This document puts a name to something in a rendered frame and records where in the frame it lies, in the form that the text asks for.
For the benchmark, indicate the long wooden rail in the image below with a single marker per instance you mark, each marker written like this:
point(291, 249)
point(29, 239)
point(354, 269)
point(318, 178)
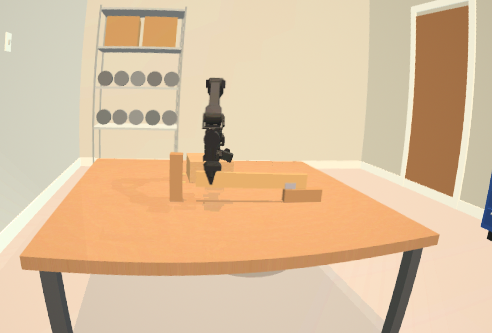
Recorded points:
point(251, 180)

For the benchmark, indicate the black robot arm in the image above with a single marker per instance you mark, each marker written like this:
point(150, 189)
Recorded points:
point(212, 118)

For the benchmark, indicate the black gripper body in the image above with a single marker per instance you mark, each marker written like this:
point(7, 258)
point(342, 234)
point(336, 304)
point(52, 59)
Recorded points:
point(209, 157)

